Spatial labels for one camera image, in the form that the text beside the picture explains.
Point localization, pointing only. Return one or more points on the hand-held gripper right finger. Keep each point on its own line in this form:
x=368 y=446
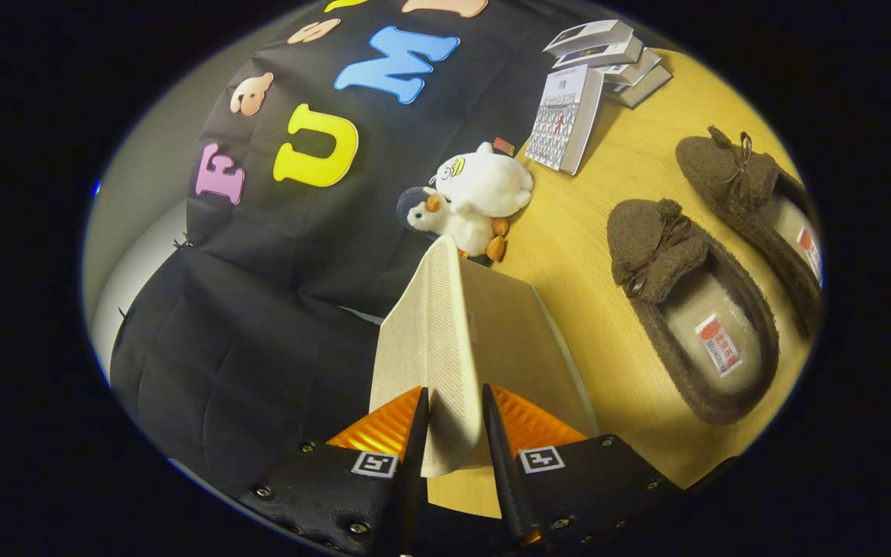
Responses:
x=503 y=472

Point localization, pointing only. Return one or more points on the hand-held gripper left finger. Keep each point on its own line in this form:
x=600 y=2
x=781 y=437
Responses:
x=412 y=480

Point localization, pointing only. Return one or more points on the beige fabric storage box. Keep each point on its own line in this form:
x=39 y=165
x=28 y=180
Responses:
x=507 y=333

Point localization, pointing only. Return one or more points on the brown fuzzy slipper shoe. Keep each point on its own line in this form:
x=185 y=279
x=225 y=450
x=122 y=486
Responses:
x=716 y=166
x=650 y=240

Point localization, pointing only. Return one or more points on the grey white penguin plush toy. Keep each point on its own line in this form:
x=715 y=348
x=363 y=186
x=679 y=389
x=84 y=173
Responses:
x=453 y=224

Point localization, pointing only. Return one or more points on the white duck plush toy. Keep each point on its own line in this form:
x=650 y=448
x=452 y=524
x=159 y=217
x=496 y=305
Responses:
x=484 y=186

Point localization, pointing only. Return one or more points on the book with patterned cover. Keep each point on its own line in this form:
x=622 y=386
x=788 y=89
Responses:
x=561 y=116

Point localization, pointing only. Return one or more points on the dark grey book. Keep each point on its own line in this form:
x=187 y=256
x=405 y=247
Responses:
x=643 y=89

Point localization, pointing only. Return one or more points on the thin white book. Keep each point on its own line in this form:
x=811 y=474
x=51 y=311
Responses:
x=635 y=68

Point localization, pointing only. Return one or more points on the white book with dark picture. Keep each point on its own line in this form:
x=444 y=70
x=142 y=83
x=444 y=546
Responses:
x=585 y=35

